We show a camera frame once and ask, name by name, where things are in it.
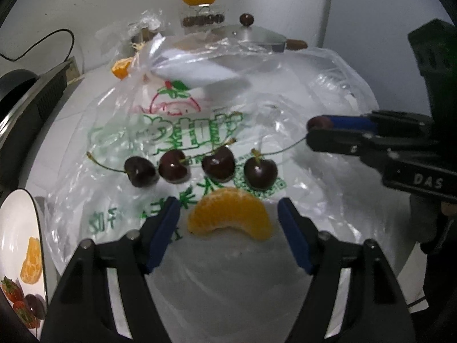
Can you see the white plate with dark rim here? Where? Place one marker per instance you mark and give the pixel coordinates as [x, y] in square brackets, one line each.
[18, 228]

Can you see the red strawberry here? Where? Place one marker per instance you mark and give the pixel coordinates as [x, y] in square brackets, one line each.
[10, 289]
[25, 315]

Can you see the clear printed plastic bag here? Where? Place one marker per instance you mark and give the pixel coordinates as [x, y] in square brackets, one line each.
[303, 78]

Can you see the steel induction cooker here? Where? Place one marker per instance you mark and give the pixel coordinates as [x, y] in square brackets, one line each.
[39, 103]

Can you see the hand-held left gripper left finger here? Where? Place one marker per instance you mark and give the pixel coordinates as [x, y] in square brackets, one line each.
[162, 234]

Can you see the glass jar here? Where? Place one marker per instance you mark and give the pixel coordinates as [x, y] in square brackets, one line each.
[201, 18]

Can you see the black wok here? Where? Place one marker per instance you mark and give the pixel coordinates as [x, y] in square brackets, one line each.
[16, 85]

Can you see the person's right hand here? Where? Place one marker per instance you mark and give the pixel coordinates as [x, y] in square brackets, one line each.
[450, 209]

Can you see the half peeled orange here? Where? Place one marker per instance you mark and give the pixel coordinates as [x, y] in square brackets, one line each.
[121, 68]

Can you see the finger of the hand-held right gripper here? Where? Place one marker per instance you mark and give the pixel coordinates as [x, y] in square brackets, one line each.
[353, 123]
[339, 143]

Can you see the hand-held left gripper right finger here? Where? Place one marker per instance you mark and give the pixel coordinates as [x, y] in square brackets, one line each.
[294, 235]

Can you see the peeled orange segment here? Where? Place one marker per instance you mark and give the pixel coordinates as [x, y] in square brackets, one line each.
[31, 260]
[230, 214]

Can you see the small clear plastic bag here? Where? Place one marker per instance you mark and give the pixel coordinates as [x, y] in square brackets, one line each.
[117, 30]

